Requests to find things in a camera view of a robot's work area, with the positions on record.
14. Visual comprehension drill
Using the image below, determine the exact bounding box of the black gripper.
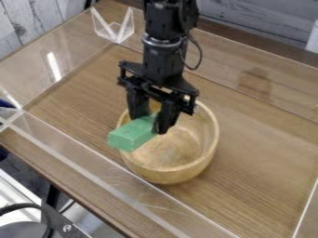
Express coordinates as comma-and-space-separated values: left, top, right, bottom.
118, 35, 199, 135

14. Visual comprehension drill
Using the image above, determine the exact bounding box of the green rectangular block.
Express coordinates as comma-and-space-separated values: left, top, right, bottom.
107, 112, 157, 152

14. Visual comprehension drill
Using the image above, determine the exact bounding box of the brown wooden bowl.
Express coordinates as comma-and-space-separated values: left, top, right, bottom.
119, 100, 221, 185

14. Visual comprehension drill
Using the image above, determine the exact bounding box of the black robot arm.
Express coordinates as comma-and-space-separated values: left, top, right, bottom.
118, 0, 199, 135

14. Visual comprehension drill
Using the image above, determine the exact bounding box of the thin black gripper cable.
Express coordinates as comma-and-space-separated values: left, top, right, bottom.
181, 32, 205, 72

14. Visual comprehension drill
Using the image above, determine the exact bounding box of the clear acrylic corner bracket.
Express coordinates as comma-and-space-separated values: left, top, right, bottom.
91, 7, 134, 44

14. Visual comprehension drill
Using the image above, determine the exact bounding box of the clear acrylic front wall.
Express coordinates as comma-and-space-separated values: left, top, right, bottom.
0, 107, 239, 238

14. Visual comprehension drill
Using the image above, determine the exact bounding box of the black metal mount plate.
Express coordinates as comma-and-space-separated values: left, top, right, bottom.
42, 204, 92, 238

